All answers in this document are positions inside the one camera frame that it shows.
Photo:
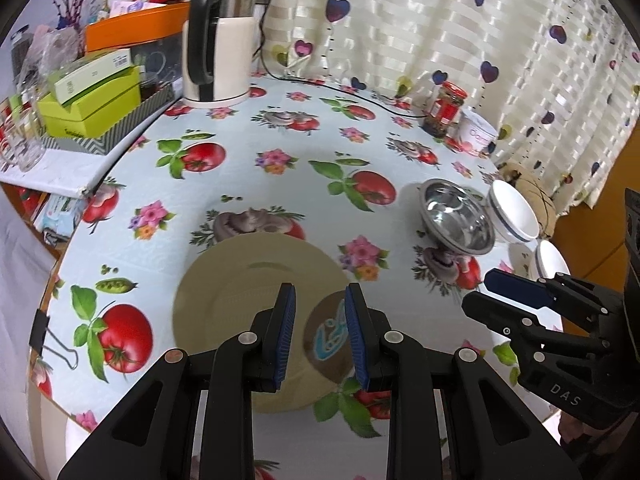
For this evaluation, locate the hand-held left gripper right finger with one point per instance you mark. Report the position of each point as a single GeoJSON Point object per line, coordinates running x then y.
{"type": "Point", "coordinates": [356, 335]}

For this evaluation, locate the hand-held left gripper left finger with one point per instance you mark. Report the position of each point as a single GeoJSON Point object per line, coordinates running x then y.
{"type": "Point", "coordinates": [284, 335]}

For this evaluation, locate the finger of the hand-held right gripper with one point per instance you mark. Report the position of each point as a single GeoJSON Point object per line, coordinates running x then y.
{"type": "Point", "coordinates": [500, 317]}
{"type": "Point", "coordinates": [510, 287]}

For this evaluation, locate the white bowl with blue stripe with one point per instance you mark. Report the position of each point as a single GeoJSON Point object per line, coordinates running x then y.
{"type": "Point", "coordinates": [550, 260]}
{"type": "Point", "coordinates": [517, 210]}

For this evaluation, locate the beige plate with fish print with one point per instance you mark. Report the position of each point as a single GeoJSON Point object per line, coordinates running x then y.
{"type": "Point", "coordinates": [225, 300]}

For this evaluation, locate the stainless steel bowl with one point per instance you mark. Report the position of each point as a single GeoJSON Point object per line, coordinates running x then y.
{"type": "Point", "coordinates": [457, 220]}

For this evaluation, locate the wooden cabinet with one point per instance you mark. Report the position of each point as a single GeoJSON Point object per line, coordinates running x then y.
{"type": "Point", "coordinates": [590, 240]}

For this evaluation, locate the white yogurt cup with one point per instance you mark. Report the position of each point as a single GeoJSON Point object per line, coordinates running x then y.
{"type": "Point", "coordinates": [475, 132]}

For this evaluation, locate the glass jar with red lid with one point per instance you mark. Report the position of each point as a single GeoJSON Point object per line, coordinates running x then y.
{"type": "Point", "coordinates": [445, 110]}

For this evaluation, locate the white kettle base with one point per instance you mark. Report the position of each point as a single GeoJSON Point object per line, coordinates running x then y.
{"type": "Point", "coordinates": [215, 103]}

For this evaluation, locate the black binder clip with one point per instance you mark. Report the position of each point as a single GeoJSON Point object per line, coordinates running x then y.
{"type": "Point", "coordinates": [37, 332]}

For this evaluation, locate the light blue package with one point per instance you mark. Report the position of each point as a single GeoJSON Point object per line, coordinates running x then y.
{"type": "Point", "coordinates": [62, 215]}

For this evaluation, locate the striped black and white tray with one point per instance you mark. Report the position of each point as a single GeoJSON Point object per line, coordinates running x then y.
{"type": "Point", "coordinates": [150, 105]}

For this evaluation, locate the white board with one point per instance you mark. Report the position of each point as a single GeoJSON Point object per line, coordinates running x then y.
{"type": "Point", "coordinates": [65, 175]}

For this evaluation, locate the cream curtain with heart print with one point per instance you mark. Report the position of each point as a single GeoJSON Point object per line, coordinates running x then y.
{"type": "Point", "coordinates": [425, 20]}

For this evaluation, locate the white and black electric kettle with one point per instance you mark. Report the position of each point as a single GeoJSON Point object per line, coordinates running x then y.
{"type": "Point", "coordinates": [230, 50]}

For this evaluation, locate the lime green box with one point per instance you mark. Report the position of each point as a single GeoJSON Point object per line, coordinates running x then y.
{"type": "Point", "coordinates": [100, 110]}

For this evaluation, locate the clear glass cup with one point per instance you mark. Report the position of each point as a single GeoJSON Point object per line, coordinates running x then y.
{"type": "Point", "coordinates": [22, 147]}

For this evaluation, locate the flat white and green box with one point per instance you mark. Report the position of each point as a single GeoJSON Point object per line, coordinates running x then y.
{"type": "Point", "coordinates": [85, 77]}

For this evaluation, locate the orange box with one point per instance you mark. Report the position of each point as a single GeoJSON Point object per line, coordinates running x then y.
{"type": "Point", "coordinates": [145, 25]}

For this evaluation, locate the clear plastic bag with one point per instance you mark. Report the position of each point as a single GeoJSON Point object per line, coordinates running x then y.
{"type": "Point", "coordinates": [50, 45]}

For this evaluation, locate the dark glass jar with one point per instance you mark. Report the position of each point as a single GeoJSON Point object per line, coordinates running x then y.
{"type": "Point", "coordinates": [20, 55]}

